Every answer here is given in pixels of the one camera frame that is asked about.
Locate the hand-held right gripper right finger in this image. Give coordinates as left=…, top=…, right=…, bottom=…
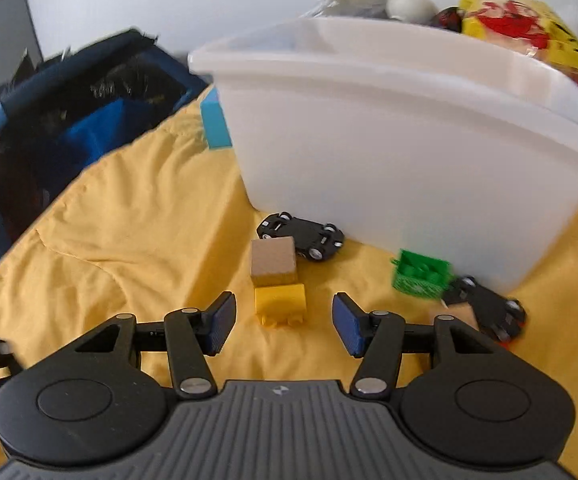
left=332, top=292, right=520, bottom=401

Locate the blue fabric basket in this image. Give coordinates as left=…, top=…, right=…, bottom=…
left=0, top=27, right=210, bottom=261

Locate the green studded brick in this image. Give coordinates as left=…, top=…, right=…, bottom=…
left=391, top=249, right=452, bottom=301

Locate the white plastic bin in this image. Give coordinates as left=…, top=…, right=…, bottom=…
left=189, top=16, right=578, bottom=295

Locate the wooden cube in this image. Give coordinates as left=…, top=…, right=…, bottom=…
left=250, top=237, right=298, bottom=286

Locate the yellow toy block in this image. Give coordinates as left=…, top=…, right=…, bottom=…
left=255, top=283, right=307, bottom=330

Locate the black toy car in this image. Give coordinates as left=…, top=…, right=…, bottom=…
left=256, top=211, right=344, bottom=262
left=441, top=275, right=527, bottom=343

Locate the yellow snack bag red print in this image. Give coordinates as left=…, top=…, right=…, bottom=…
left=456, top=0, right=578, bottom=103

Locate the black red round packet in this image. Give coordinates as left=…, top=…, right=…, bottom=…
left=429, top=5, right=464, bottom=31

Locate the yellow quilted blanket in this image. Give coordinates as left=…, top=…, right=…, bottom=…
left=0, top=85, right=578, bottom=480

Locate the light blue carton box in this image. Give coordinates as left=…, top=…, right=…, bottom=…
left=201, top=87, right=233, bottom=151

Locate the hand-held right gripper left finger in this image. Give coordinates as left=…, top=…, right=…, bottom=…
left=49, top=291, right=238, bottom=401

